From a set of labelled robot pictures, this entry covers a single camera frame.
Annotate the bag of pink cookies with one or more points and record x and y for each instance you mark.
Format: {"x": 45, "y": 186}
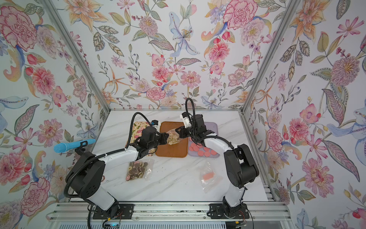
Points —
{"x": 209, "y": 178}

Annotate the bag of brown cookies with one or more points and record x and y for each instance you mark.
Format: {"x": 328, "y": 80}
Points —
{"x": 141, "y": 169}

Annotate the black microphone stand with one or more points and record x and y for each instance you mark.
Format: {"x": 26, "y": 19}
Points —
{"x": 81, "y": 148}

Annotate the floral pattern tray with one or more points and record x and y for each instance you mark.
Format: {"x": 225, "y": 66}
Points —
{"x": 137, "y": 128}

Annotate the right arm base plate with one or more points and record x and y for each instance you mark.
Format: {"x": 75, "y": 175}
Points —
{"x": 223, "y": 211}

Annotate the brown wooden tray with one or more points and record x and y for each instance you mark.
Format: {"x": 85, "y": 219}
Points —
{"x": 179, "y": 150}

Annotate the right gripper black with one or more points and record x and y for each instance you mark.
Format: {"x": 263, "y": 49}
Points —
{"x": 183, "y": 133}

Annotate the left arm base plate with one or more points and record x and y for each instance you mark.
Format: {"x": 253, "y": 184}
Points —
{"x": 122, "y": 211}

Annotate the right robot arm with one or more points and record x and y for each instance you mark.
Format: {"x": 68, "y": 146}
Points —
{"x": 241, "y": 167}

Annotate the bag of cream cookies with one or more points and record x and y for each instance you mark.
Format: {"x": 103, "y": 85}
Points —
{"x": 173, "y": 137}

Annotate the lilac plastic tray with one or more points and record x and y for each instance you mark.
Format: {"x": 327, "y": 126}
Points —
{"x": 210, "y": 126}

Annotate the blue microphone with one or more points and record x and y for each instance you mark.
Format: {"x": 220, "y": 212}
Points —
{"x": 65, "y": 147}

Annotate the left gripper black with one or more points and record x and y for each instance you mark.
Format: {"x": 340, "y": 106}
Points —
{"x": 164, "y": 140}

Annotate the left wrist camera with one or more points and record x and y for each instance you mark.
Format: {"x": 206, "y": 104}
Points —
{"x": 155, "y": 123}

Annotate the pile of pink cookies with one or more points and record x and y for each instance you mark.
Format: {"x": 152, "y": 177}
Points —
{"x": 196, "y": 150}

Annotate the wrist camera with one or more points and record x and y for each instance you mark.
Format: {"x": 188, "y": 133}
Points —
{"x": 185, "y": 117}
{"x": 155, "y": 123}

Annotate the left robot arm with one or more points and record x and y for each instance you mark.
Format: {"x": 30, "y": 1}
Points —
{"x": 84, "y": 180}

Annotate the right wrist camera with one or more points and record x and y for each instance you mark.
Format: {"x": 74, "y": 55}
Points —
{"x": 185, "y": 117}

